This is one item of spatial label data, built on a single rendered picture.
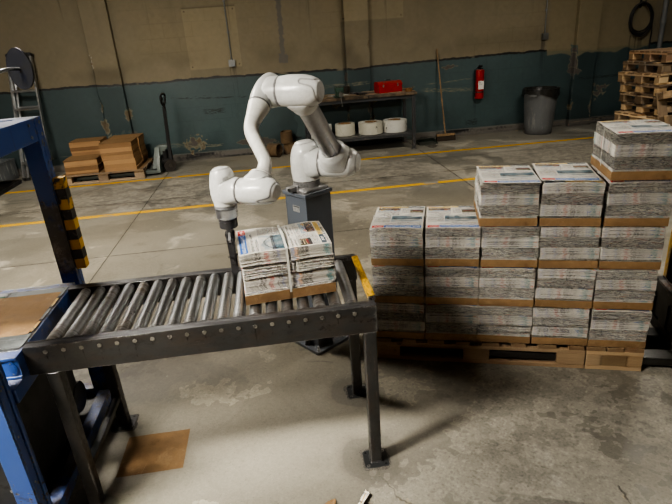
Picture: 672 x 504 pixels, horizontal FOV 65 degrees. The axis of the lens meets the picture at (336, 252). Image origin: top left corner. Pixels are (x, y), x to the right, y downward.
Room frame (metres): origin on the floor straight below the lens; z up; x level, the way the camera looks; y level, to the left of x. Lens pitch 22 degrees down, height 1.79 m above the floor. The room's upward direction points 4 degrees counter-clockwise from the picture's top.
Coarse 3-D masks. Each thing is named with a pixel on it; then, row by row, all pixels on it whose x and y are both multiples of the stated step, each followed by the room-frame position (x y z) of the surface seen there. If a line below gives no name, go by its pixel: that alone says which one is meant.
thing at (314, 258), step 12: (288, 228) 2.16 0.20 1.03; (300, 228) 2.14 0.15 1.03; (312, 228) 2.12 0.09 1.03; (300, 240) 2.00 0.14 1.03; (312, 240) 1.99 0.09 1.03; (324, 240) 1.98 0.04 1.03; (300, 252) 1.93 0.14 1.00; (312, 252) 1.94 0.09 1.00; (324, 252) 1.95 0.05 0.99; (300, 264) 1.93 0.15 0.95; (312, 264) 1.94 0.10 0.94; (324, 264) 1.95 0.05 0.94; (300, 276) 1.94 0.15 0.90; (312, 276) 1.95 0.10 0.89; (324, 276) 1.96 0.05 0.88
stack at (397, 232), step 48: (384, 240) 2.63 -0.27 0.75; (432, 240) 2.58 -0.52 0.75; (480, 240) 2.65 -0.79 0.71; (528, 240) 2.48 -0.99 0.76; (576, 240) 2.43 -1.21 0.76; (384, 288) 2.64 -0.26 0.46; (432, 288) 2.58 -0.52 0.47; (480, 288) 2.53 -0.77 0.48; (528, 288) 2.47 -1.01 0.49; (576, 288) 2.43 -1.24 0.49; (528, 336) 2.47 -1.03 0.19; (576, 336) 2.41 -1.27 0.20
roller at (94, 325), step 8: (112, 288) 2.16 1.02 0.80; (120, 288) 2.20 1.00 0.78; (112, 296) 2.10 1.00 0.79; (104, 304) 2.01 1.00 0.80; (112, 304) 2.05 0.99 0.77; (96, 312) 1.94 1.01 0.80; (104, 312) 1.96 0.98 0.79; (96, 320) 1.87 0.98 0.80; (104, 320) 1.93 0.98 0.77; (88, 328) 1.81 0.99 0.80; (96, 328) 1.83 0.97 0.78
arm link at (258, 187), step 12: (252, 108) 2.33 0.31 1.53; (264, 108) 2.35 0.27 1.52; (252, 120) 2.29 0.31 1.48; (252, 132) 2.22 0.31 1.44; (252, 144) 2.17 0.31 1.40; (264, 144) 2.18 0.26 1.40; (264, 156) 2.10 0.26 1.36; (264, 168) 2.04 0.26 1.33; (240, 180) 1.99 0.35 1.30; (252, 180) 1.97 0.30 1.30; (264, 180) 1.95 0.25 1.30; (240, 192) 1.95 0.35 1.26; (252, 192) 1.94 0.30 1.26; (264, 192) 1.93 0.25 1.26; (276, 192) 1.95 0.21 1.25; (252, 204) 1.96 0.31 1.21; (264, 204) 1.96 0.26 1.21
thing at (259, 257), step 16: (240, 240) 2.04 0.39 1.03; (256, 240) 2.03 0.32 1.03; (272, 240) 2.03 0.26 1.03; (240, 256) 1.89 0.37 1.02; (256, 256) 1.90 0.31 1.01; (272, 256) 1.91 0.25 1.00; (256, 272) 1.90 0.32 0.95; (272, 272) 1.91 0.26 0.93; (256, 288) 1.90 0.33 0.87; (272, 288) 1.91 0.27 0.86
